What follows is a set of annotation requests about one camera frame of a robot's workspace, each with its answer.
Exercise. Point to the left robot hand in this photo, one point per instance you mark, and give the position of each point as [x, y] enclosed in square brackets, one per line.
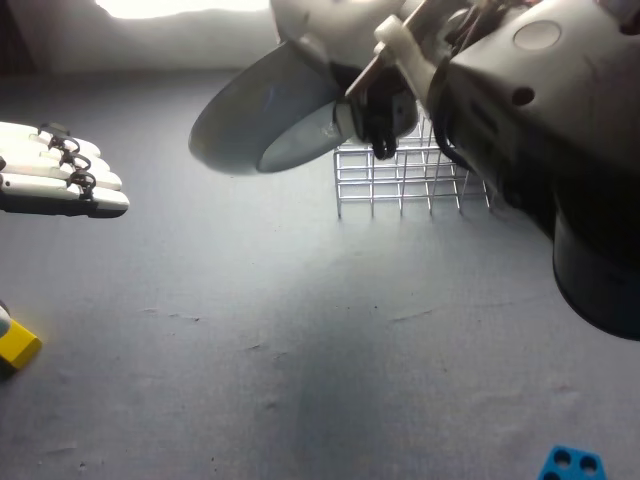
[50, 180]

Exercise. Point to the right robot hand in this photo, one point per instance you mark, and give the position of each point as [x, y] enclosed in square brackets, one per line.
[340, 25]

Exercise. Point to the white plate with black rim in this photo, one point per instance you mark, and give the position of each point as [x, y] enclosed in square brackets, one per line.
[240, 115]

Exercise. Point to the plain yellow block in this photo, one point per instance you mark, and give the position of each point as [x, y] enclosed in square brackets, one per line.
[20, 345]

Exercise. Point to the white backdrop sheet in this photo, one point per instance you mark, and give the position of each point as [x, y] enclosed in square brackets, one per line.
[150, 45]

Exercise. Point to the grey table cloth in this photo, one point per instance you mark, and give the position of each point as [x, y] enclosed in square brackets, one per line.
[250, 325]

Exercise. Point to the blue pentagon block with holes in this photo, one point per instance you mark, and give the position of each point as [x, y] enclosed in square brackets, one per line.
[570, 465]

